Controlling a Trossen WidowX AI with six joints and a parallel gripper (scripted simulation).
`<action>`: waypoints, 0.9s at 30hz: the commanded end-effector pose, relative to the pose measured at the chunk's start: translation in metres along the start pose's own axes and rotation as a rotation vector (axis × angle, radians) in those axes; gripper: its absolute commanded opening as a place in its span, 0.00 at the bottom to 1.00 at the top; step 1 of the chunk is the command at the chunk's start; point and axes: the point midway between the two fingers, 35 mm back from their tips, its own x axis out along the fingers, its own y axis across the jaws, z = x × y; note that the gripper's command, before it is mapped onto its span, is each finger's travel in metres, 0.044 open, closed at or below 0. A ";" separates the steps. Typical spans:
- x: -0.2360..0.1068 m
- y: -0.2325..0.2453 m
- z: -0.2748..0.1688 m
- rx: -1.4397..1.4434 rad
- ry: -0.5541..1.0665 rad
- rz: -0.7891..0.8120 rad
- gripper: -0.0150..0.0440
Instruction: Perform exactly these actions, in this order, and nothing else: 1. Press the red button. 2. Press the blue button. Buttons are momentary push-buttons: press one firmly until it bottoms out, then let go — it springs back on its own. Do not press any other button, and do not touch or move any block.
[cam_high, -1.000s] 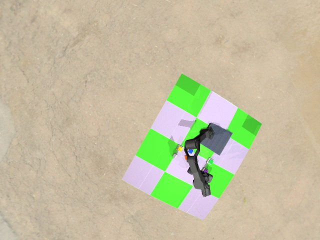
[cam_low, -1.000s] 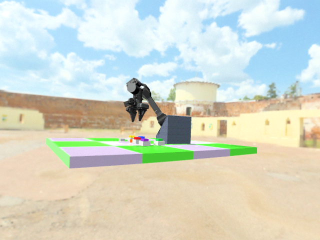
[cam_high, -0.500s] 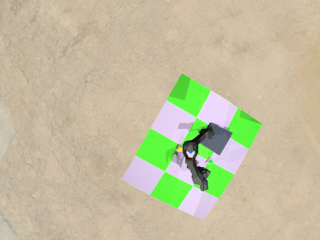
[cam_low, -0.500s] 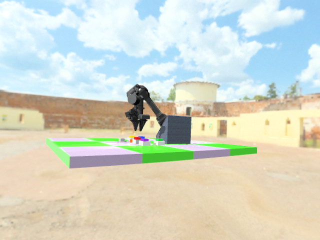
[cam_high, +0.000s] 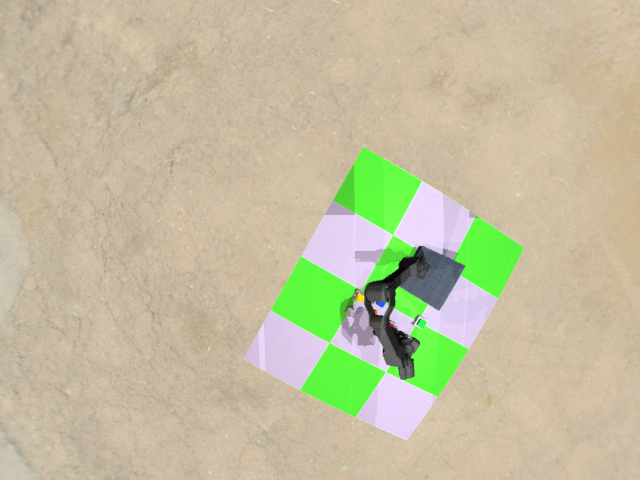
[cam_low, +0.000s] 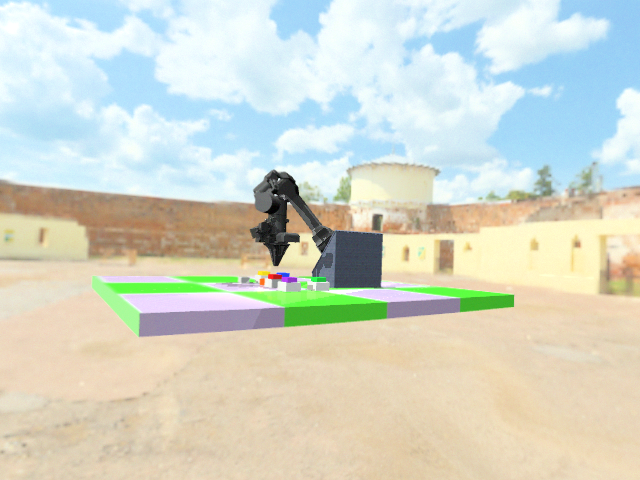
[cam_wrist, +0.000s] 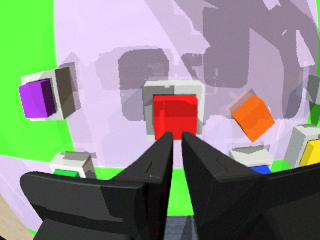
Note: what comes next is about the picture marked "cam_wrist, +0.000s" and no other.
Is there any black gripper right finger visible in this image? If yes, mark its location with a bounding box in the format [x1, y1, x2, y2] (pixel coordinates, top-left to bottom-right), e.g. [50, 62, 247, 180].
[181, 132, 320, 240]

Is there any purple button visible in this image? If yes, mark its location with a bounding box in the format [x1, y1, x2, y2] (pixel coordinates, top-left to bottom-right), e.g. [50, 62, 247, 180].
[17, 65, 76, 121]

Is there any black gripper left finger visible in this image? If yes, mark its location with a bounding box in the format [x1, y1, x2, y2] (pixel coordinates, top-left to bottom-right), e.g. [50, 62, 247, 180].
[20, 132, 173, 240]

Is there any red button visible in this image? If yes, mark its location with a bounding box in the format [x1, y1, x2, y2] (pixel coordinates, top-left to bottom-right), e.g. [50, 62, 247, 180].
[144, 80, 205, 141]

